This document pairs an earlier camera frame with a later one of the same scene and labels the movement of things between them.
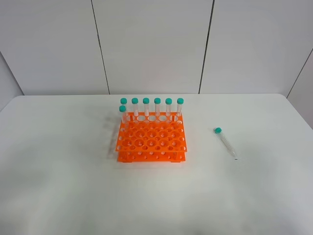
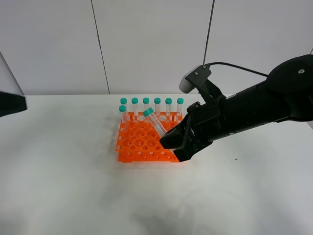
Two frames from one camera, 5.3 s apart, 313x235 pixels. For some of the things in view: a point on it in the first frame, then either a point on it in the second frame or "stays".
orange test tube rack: (152, 137) stays
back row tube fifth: (168, 103) stays
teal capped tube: (218, 130) -> (158, 126)
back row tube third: (146, 101) stays
